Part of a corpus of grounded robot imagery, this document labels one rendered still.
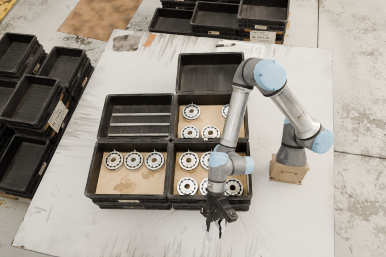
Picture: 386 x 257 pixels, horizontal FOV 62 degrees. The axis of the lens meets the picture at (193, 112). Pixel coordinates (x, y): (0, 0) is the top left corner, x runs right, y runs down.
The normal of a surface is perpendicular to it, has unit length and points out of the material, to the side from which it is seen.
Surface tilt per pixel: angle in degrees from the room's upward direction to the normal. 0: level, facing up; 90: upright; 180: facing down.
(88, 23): 0
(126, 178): 0
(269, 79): 46
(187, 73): 0
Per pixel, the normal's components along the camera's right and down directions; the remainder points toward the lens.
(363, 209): -0.08, -0.54
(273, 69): 0.29, 0.14
